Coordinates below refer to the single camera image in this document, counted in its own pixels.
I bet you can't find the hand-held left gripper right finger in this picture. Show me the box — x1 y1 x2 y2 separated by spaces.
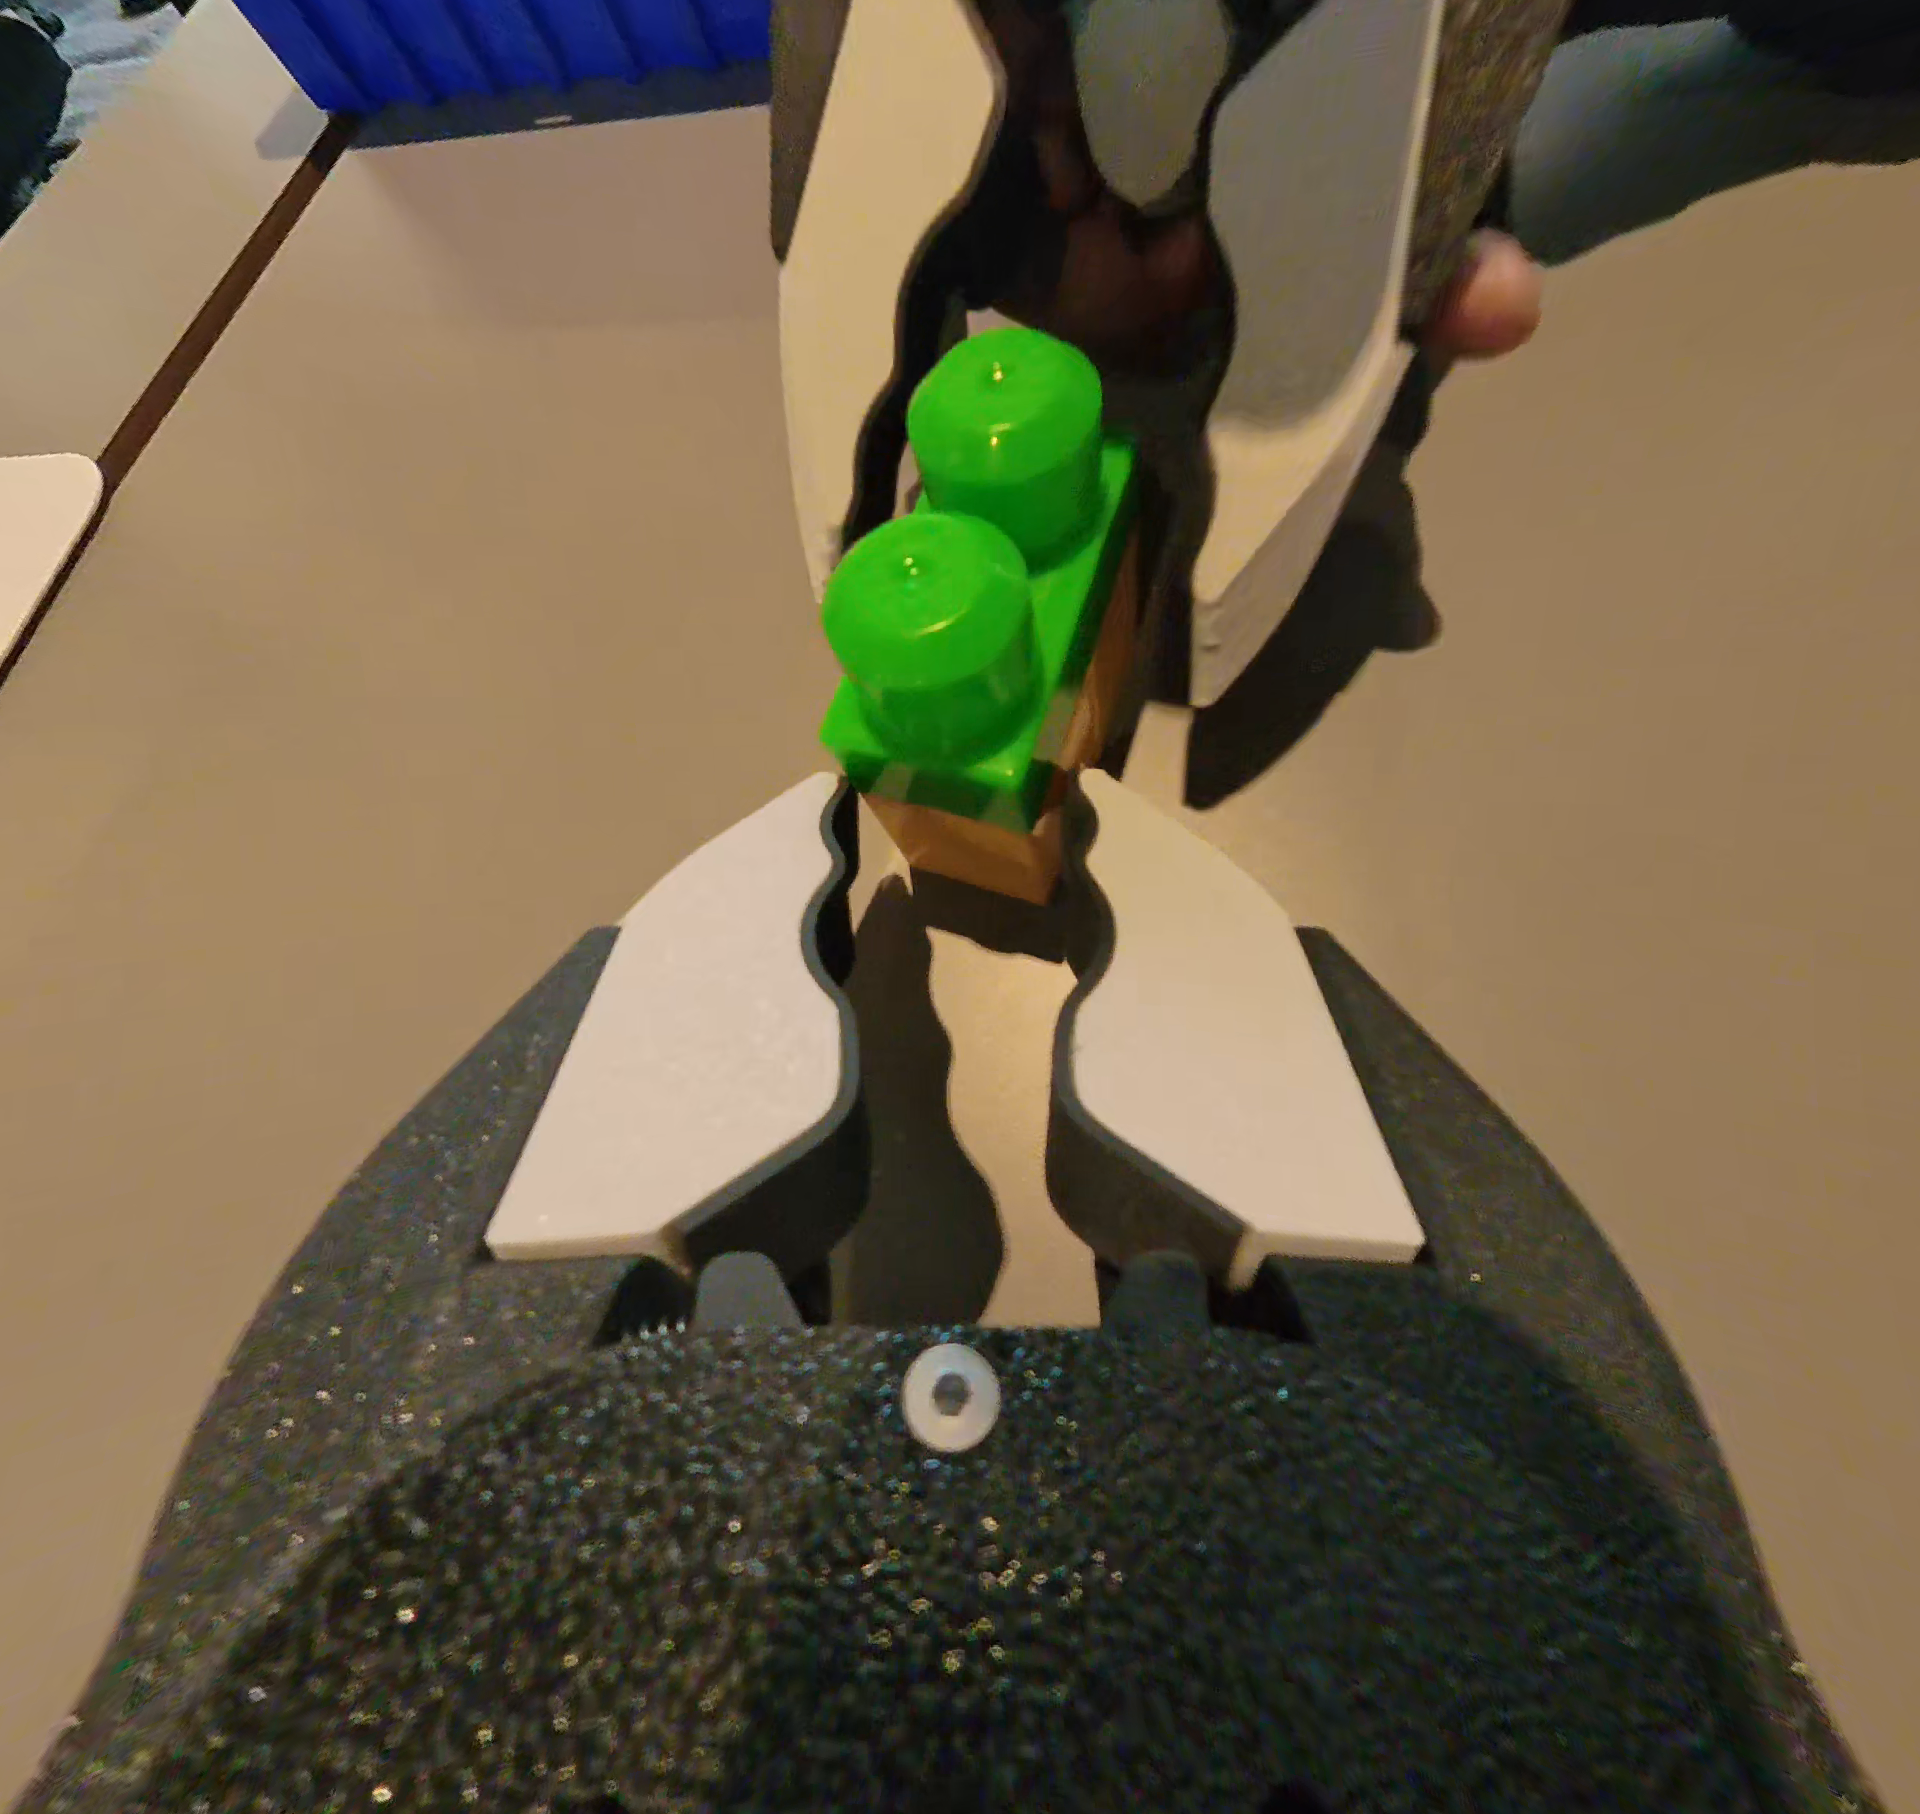
1046 766 1429 1294

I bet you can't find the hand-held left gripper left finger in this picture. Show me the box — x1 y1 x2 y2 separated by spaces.
482 769 867 1267

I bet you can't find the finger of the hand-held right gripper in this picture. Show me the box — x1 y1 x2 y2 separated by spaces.
1193 0 1459 708
782 0 1011 600

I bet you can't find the green two-stud block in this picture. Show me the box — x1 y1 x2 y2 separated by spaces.
818 327 1143 832

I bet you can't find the yellow one-stud block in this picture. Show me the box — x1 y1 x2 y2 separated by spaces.
877 517 1144 903

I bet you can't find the person's right hand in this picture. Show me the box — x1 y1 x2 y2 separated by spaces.
1426 227 1547 360

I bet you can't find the black office chair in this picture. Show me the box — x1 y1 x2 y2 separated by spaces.
0 0 77 232

